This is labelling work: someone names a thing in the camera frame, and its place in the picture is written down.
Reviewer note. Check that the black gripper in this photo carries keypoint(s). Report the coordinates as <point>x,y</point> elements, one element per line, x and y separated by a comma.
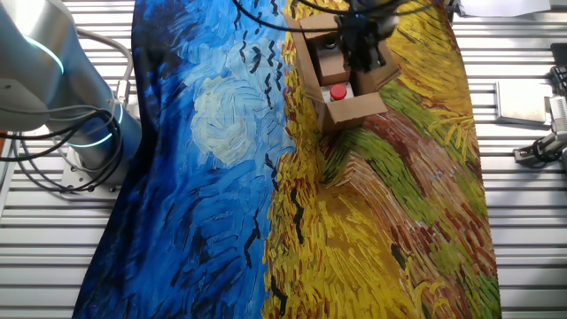
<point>359,35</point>

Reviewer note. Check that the brown cardboard box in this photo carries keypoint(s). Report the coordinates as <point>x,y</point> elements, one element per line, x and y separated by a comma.
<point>350,111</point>

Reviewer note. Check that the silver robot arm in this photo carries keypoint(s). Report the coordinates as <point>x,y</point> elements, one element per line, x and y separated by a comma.
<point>40,66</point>

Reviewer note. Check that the white paper sheet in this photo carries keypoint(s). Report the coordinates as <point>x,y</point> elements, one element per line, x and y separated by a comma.
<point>505,6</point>

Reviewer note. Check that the shiny metal plate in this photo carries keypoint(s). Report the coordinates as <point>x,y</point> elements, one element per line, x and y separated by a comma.
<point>522,102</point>

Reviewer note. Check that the grey metal clamp tool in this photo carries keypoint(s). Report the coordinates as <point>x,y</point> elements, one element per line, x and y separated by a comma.
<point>542,148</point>

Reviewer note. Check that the Van Gogh print tablecloth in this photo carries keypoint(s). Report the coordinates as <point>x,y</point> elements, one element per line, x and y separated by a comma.
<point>212,199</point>

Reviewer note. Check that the green button switch box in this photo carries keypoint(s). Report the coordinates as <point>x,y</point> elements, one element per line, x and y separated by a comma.
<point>330,43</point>

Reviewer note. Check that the red button switch box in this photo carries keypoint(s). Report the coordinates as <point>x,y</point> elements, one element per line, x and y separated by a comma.
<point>338,91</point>

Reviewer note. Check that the silver ribbed depth camera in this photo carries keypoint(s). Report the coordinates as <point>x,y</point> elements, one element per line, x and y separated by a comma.
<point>558,113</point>

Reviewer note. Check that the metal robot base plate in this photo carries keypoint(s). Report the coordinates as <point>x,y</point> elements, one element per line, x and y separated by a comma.
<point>73,177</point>

